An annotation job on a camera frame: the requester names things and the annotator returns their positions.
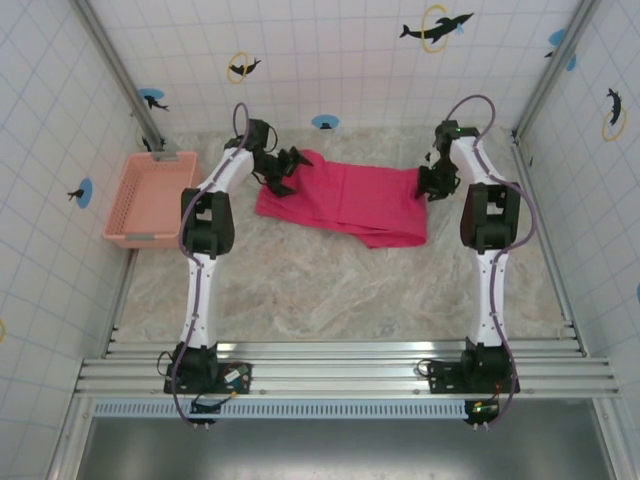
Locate pink long pants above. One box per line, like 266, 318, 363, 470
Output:
254, 148, 430, 250

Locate pink plastic basket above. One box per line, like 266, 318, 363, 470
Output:
103, 149, 204, 250

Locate blue oval shark sticker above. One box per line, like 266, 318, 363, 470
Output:
137, 88, 170, 113

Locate blue patch sticker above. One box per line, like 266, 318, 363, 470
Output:
544, 28, 578, 72

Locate blue oval dolphin sticker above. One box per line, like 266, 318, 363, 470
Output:
67, 178, 94, 209

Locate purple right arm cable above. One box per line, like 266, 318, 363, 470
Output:
446, 94, 539, 430

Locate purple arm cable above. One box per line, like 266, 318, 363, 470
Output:
446, 94, 539, 430
171, 102, 251, 430

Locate small dolphin ring sticker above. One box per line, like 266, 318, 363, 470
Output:
227, 51, 262, 84

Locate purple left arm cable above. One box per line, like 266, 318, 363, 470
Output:
171, 102, 251, 430

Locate aluminium table side rail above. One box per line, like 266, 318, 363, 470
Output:
102, 248, 140, 359
512, 132, 587, 357

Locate large dolphin ring sticker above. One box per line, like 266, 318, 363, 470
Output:
398, 4, 475, 54

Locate aluminium corner post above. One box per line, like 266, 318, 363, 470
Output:
73, 0, 179, 161
512, 0, 604, 141

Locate upright dolphin ring sticker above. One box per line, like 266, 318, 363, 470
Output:
601, 87, 628, 142

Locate aluminium mounting rail frame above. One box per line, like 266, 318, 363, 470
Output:
73, 341, 621, 400

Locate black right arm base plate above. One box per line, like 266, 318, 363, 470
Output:
428, 360, 521, 396

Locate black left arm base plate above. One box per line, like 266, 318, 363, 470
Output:
164, 360, 254, 396

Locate white slotted cable duct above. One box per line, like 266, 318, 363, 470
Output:
93, 399, 469, 420

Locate black left cable connector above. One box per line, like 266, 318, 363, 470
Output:
188, 398, 222, 426

